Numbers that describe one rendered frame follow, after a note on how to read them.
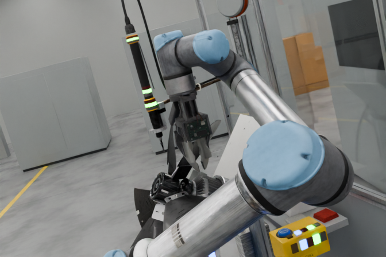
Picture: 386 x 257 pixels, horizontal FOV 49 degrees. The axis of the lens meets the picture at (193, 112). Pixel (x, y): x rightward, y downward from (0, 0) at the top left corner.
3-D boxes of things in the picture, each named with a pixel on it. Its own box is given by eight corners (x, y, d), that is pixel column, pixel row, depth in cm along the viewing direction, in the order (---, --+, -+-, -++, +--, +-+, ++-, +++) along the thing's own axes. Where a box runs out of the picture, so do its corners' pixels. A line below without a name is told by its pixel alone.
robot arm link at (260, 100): (387, 188, 78) (255, 55, 112) (362, 173, 70) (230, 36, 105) (341, 230, 81) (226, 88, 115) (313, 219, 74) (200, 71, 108)
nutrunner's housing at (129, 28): (159, 135, 164) (126, 17, 156) (166, 135, 161) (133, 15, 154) (153, 139, 161) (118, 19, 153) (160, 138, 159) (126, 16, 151)
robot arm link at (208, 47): (242, 43, 101) (208, 51, 109) (212, 20, 94) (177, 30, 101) (236, 73, 99) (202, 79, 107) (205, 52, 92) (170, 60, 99)
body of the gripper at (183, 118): (185, 145, 104) (173, 98, 102) (177, 140, 112) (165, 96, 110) (214, 136, 106) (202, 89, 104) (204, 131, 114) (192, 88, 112)
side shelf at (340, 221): (304, 199, 216) (302, 194, 215) (348, 224, 182) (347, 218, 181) (262, 216, 210) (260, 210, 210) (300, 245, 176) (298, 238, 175)
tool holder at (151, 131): (161, 127, 167) (154, 102, 166) (174, 125, 163) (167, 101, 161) (145, 134, 160) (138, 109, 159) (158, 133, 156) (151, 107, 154)
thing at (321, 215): (327, 211, 192) (327, 206, 191) (339, 216, 184) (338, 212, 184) (313, 217, 189) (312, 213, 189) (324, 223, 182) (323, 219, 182)
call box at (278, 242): (315, 242, 149) (308, 214, 147) (332, 254, 139) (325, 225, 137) (274, 259, 145) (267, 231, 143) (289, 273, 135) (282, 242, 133)
